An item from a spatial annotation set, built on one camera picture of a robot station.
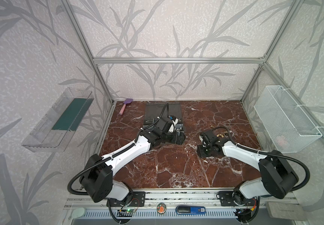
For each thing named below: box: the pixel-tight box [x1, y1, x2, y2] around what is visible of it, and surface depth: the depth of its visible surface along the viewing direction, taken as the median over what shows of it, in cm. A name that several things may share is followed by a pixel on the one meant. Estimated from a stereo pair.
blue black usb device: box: [175, 205, 207, 215], surface depth 69 cm
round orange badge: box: [156, 202, 167, 215], surface depth 72 cm
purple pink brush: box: [118, 98, 134, 115], surface depth 118 cm
